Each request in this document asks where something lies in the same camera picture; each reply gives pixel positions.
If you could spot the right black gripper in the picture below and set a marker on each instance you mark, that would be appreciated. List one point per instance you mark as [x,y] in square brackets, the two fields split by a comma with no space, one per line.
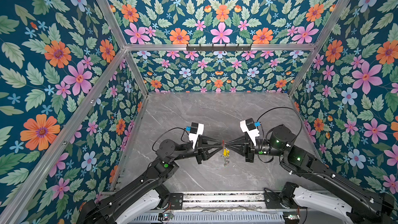
[244,146]

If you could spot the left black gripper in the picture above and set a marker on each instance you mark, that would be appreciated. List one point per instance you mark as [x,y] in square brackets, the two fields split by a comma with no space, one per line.
[201,152]

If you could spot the keyring with coloured keys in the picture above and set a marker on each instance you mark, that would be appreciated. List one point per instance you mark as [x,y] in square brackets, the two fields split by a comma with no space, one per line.
[226,154]

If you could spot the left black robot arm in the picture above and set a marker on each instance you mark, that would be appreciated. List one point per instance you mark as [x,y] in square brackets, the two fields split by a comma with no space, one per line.
[147,191]

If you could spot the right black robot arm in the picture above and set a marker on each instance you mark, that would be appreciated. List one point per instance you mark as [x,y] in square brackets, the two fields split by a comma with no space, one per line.
[346,201]

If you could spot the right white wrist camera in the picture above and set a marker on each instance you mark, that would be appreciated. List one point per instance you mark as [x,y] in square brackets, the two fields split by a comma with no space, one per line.
[250,127]

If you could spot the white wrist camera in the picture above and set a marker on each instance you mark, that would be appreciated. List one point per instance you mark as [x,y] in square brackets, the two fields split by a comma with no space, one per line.
[250,127]
[196,129]

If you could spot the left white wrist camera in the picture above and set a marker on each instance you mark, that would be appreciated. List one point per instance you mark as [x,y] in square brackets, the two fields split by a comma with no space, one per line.
[196,129]

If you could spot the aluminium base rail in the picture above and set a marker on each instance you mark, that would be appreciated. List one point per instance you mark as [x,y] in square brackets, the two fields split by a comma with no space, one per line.
[237,201]

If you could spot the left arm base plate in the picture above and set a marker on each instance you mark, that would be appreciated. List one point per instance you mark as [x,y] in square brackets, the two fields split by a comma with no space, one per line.
[173,201]

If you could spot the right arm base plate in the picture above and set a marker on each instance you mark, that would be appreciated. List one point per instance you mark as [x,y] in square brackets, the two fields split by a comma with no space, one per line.
[278,199]

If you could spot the black hook rail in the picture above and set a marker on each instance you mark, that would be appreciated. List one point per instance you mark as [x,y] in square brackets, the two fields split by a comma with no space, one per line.
[221,47]

